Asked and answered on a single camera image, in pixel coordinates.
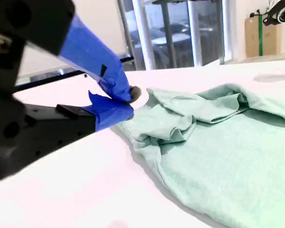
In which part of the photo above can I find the pale green T-shirt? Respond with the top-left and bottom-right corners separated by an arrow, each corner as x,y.
111,83 -> 285,228

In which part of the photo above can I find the brown cardboard box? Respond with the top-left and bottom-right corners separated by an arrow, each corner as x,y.
245,18 -> 282,57

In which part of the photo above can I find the black metal rail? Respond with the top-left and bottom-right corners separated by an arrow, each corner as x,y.
14,56 -> 135,92

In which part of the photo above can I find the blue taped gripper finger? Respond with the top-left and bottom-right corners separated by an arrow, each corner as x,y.
0,0 -> 142,105
23,90 -> 134,166

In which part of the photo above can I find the white glass door frame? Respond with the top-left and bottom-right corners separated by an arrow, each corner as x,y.
132,0 -> 237,71

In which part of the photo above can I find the black ring-shaped camera mount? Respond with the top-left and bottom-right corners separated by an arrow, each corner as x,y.
262,0 -> 285,26

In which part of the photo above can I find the green upright strip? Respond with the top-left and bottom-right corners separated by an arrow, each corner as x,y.
258,14 -> 264,57

